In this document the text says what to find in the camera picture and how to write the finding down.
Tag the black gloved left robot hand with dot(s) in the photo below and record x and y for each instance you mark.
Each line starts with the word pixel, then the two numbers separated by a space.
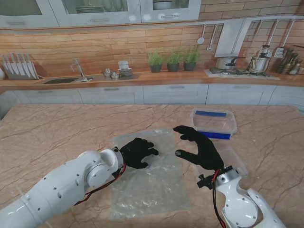
pixel 135 152

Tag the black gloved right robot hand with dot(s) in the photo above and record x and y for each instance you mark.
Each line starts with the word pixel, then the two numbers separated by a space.
pixel 206 154

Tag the clear bubble film sheet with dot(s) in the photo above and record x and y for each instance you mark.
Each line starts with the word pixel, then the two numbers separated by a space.
pixel 152 190

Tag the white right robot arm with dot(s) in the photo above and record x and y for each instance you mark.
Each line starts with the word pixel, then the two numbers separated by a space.
pixel 242 204

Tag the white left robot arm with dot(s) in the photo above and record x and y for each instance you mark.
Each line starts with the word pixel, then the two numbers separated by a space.
pixel 59 185

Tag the clear plastic crate lid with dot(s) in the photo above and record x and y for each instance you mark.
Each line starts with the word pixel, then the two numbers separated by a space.
pixel 234 159

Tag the printed kitchen backdrop banner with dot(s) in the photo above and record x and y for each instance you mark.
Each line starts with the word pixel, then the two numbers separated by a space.
pixel 118 47

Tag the white zip tie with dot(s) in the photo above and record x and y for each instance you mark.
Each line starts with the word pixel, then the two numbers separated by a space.
pixel 22 193

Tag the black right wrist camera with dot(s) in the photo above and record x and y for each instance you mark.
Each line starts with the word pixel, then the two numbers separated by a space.
pixel 204 182

